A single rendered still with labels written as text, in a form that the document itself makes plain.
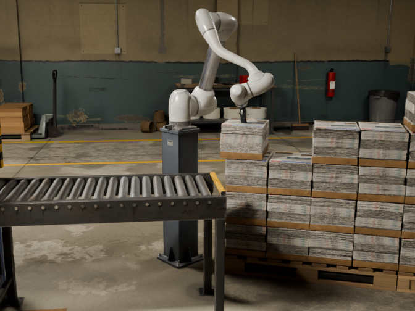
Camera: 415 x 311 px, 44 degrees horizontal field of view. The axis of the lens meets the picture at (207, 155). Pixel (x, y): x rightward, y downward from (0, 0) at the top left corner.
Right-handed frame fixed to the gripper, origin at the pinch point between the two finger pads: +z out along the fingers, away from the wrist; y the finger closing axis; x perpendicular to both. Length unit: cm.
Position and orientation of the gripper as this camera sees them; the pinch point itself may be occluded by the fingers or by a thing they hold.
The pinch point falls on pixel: (245, 112)
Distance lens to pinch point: 356.2
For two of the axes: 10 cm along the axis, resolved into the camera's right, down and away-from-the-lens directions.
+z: 2.1, 2.7, 9.4
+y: -1.1, 9.6, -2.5
